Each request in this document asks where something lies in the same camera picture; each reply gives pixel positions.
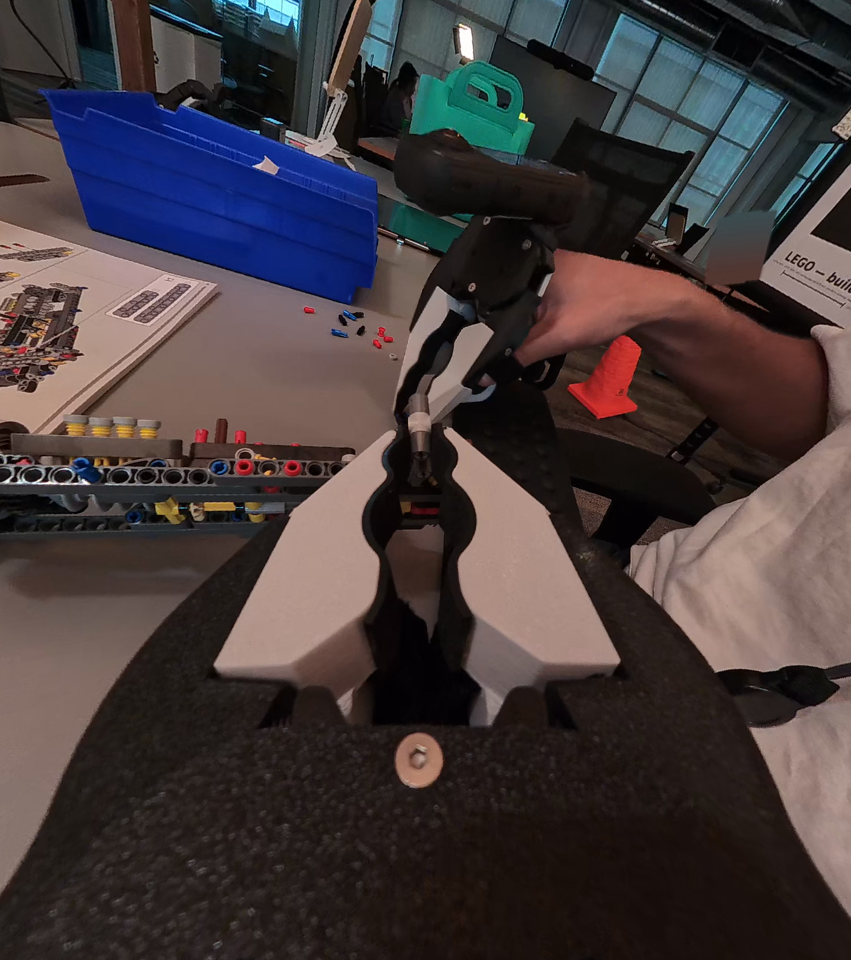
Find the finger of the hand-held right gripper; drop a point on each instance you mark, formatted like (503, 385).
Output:
(422, 337)
(470, 360)

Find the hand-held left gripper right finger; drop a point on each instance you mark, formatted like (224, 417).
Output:
(538, 592)

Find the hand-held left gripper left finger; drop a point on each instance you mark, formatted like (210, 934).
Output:
(298, 592)

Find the grey lego car chassis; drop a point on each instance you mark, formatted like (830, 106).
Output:
(133, 474)

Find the tan board on white arm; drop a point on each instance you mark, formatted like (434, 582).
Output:
(347, 45)

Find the person's right forearm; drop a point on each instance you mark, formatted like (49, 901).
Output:
(755, 360)

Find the scattered small lego pins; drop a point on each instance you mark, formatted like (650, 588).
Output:
(340, 334)

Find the lego instruction booklet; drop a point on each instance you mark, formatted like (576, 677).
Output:
(133, 352)

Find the person's right hand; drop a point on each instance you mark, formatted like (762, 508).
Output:
(605, 300)

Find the black perforated mat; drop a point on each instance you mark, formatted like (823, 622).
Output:
(515, 450)

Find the orange traffic cone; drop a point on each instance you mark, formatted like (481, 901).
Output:
(605, 375)

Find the black mesh office chair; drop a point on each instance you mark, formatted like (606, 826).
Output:
(620, 172)

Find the large dark screen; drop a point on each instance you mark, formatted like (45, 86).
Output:
(568, 105)

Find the white printed t-shirt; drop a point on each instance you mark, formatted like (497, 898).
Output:
(770, 562)

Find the blue plastic bin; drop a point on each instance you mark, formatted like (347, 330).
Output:
(208, 202)

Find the large grid window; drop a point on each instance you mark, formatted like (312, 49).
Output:
(710, 112)

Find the small wall light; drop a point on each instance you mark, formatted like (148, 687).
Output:
(464, 41)

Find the wooden post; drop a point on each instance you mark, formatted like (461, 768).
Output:
(133, 45)

